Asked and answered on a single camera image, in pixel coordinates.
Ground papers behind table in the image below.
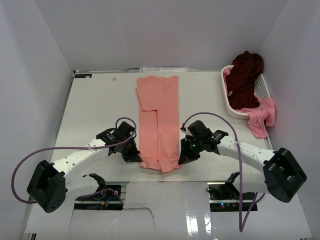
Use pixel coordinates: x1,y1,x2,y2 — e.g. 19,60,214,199
139,67,189,73

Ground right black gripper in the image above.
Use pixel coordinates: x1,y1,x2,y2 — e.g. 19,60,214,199
178,138,205,165

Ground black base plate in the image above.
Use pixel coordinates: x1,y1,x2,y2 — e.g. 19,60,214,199
206,184,255,213
74,184,126,211

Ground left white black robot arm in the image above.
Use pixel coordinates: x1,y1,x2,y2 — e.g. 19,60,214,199
27,121,142,213

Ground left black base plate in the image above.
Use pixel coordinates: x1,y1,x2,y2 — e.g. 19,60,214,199
74,184,126,211

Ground pink shirt in basket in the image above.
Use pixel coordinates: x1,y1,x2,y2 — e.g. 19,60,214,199
239,97,276,139

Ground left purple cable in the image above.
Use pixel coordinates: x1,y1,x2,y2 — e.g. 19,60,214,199
11,116,138,205

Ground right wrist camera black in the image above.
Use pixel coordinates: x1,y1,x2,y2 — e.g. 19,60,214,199
187,120,213,140

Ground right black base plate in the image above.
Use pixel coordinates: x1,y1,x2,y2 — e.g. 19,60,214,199
206,184,255,213

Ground white plastic laundry basket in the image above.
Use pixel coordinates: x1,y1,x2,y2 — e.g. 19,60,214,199
220,65,271,120

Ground black label sticker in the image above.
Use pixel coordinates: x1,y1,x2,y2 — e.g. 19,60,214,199
74,74,92,79

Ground dark red shirt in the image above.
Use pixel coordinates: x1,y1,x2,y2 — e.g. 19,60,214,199
225,51,264,110

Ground white paper sheets front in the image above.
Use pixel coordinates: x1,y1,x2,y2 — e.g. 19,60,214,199
25,181,312,240

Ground salmon pink t shirt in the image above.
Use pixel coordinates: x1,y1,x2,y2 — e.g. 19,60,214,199
136,75,180,174

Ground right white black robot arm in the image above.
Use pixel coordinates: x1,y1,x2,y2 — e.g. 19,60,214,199
178,130,307,203

